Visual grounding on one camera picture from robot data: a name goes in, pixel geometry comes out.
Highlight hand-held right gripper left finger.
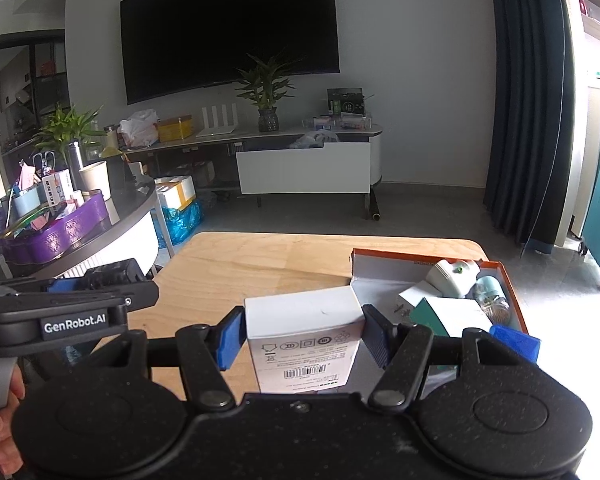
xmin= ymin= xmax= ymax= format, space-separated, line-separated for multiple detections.
xmin=87 ymin=306 xmax=247 ymax=412

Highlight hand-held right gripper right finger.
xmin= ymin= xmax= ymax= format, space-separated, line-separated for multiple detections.
xmin=364 ymin=305 xmax=523 ymax=411

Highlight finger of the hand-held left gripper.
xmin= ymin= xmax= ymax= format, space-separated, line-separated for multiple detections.
xmin=45 ymin=276 xmax=88 ymax=293
xmin=82 ymin=259 xmax=148 ymax=288

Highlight white cube charger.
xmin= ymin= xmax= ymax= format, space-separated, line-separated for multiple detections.
xmin=397 ymin=280 xmax=438 ymax=318

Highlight orange cardboard box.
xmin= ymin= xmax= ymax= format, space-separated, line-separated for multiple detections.
xmin=350 ymin=247 xmax=531 ymax=376

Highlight small white carton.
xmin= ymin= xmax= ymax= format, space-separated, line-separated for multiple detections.
xmin=243 ymin=286 xmax=366 ymax=395

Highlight teal and white carton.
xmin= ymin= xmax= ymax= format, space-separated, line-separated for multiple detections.
xmin=410 ymin=296 xmax=493 ymax=373

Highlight white plug-in repeller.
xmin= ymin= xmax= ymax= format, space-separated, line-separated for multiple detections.
xmin=425 ymin=258 xmax=481 ymax=298

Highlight toothpick jar with teal lid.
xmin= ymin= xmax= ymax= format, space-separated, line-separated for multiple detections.
xmin=472 ymin=275 xmax=511 ymax=325

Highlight blue plastic case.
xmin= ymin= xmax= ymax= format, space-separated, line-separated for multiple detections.
xmin=489 ymin=324 xmax=542 ymax=366

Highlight purple tray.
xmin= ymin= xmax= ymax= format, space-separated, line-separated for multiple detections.
xmin=0 ymin=190 xmax=107 ymax=266

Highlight blue plastic bag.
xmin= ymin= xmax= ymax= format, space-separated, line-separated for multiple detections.
xmin=160 ymin=200 xmax=204 ymax=247

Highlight white paper cup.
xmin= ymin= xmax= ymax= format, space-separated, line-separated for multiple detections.
xmin=78 ymin=161 xmax=112 ymax=202

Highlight white and yellow cardboard box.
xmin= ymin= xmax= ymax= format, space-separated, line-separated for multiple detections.
xmin=155 ymin=175 xmax=197 ymax=211

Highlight bamboo plant in metal vase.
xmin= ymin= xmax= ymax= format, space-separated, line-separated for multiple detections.
xmin=32 ymin=105 xmax=106 ymax=186

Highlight scissors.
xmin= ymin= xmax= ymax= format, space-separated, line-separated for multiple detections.
xmin=32 ymin=152 xmax=57 ymax=176

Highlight white plastic bag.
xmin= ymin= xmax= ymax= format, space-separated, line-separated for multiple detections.
xmin=118 ymin=110 xmax=160 ymax=148

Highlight white television stand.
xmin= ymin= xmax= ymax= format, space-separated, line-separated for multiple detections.
xmin=115 ymin=122 xmax=383 ymax=211

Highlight white router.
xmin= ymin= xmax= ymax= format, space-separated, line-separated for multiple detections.
xmin=196 ymin=103 xmax=239 ymax=137

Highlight grey blue cloth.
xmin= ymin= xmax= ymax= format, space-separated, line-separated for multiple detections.
xmin=289 ymin=129 xmax=340 ymax=150

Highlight clear plastic boxes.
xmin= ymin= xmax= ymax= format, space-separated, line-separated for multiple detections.
xmin=302 ymin=114 xmax=373 ymax=131

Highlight dark green box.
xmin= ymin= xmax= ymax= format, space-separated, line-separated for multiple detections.
xmin=327 ymin=87 xmax=367 ymax=116

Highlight bamboo plant in glass vase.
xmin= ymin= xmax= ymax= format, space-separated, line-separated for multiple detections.
xmin=235 ymin=52 xmax=298 ymax=133

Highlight dark blue curtain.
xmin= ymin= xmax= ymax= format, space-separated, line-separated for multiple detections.
xmin=482 ymin=0 xmax=578 ymax=256

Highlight black wall television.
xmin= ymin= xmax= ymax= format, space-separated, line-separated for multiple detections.
xmin=120 ymin=0 xmax=341 ymax=106

